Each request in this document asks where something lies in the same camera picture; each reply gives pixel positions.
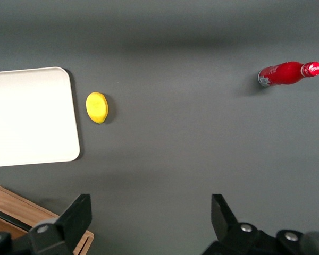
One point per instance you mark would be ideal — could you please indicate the wooden drawer cabinet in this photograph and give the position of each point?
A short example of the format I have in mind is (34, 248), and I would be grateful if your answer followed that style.
(82, 239)

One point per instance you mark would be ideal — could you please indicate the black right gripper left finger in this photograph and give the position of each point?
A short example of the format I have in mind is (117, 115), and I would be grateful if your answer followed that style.
(74, 220)

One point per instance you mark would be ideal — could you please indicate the red soda bottle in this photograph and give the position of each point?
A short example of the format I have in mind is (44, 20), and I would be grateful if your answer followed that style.
(284, 73)

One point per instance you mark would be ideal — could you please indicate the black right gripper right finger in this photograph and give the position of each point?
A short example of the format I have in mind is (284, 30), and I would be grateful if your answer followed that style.
(226, 225)

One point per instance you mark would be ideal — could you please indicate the beige rectangular tray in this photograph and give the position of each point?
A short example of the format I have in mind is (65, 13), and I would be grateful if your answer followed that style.
(29, 114)

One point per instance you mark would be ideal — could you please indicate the yellow lemon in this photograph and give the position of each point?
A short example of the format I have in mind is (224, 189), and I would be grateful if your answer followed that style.
(97, 107)

